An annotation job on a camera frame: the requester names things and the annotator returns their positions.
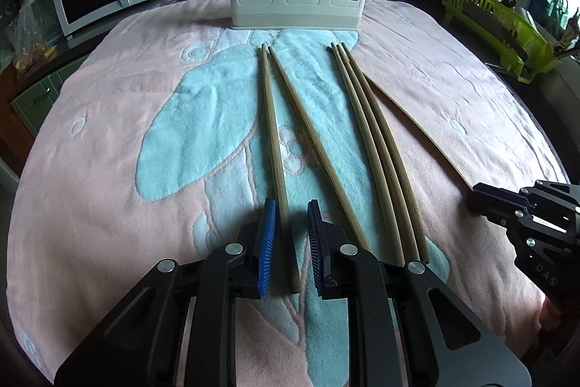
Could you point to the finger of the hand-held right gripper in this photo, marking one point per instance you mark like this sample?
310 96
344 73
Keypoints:
494 203
557 199

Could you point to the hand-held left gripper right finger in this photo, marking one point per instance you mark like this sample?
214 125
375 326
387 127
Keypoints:
316 251

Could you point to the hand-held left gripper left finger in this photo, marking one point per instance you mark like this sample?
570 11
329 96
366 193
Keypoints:
267 251

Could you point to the wooden chopstick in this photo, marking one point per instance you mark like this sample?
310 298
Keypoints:
274 142
426 132
407 233
317 151
419 233
393 233

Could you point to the pink and blue towel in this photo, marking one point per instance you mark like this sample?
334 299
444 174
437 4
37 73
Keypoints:
113 169

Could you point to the lime green dish rack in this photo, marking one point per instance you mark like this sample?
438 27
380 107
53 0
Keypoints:
503 29

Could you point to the green base cabinet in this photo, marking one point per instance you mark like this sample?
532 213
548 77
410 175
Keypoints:
36 101

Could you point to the clear plastic bag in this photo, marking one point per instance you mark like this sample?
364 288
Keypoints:
27 38

